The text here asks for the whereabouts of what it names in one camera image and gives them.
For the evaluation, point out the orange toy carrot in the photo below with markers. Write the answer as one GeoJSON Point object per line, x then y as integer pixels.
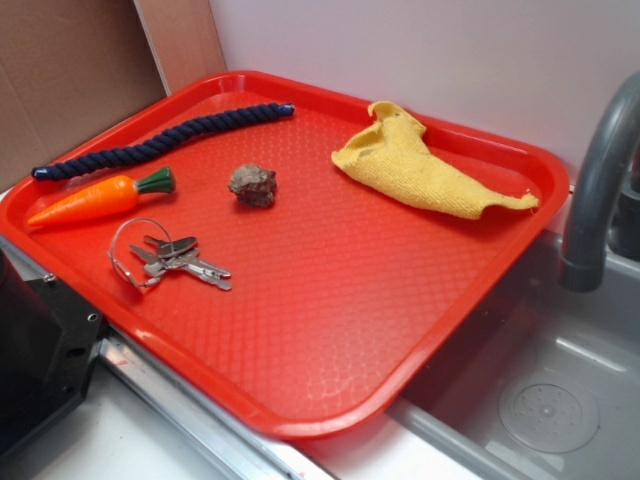
{"type": "Point", "coordinates": [108, 197]}

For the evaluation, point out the yellow cloth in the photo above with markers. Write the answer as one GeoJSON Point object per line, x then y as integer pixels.
{"type": "Point", "coordinates": [391, 157]}

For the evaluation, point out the grey toy sink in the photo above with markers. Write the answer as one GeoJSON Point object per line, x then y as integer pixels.
{"type": "Point", "coordinates": [538, 382]}

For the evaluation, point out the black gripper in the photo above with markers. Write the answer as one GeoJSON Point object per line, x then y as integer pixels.
{"type": "Point", "coordinates": [50, 339]}

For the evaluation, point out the silver keys on ring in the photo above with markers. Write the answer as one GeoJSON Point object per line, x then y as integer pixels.
{"type": "Point", "coordinates": [167, 255]}

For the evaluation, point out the brown rock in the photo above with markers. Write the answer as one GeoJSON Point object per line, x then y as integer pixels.
{"type": "Point", "coordinates": [253, 185]}

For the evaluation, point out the grey toy faucet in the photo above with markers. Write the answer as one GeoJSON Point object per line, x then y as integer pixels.
{"type": "Point", "coordinates": [604, 212]}

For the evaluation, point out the red plastic tray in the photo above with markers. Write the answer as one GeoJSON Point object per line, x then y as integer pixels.
{"type": "Point", "coordinates": [339, 294]}

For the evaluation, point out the brown cardboard panel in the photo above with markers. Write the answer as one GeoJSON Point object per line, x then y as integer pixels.
{"type": "Point", "coordinates": [72, 69]}

